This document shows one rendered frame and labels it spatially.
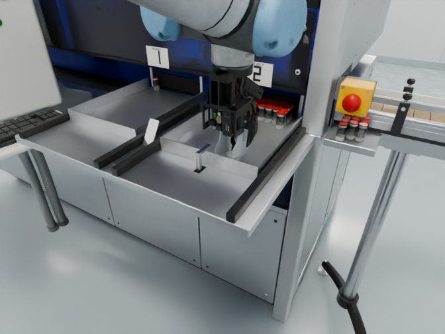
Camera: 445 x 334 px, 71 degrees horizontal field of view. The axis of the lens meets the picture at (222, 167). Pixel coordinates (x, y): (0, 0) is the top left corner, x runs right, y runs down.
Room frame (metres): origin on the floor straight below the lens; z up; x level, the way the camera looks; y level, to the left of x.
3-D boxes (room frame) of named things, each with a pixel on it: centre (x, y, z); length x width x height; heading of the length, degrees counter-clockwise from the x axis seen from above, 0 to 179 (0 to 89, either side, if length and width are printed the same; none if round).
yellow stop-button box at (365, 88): (0.72, -0.32, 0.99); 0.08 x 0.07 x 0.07; 150
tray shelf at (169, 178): (0.77, 0.14, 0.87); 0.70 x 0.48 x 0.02; 60
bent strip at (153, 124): (0.65, 0.20, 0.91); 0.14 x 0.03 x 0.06; 150
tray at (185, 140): (0.75, -0.05, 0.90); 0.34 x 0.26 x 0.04; 150
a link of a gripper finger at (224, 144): (0.56, 0.00, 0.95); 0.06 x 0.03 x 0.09; 150
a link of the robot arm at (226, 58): (0.56, -0.02, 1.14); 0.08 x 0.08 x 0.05
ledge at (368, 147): (0.75, -0.36, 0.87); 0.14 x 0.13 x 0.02; 150
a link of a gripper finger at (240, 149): (0.55, -0.03, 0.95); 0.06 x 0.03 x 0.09; 150
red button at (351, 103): (0.68, -0.30, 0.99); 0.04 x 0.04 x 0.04; 60
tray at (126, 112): (0.92, 0.25, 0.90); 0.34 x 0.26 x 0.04; 150
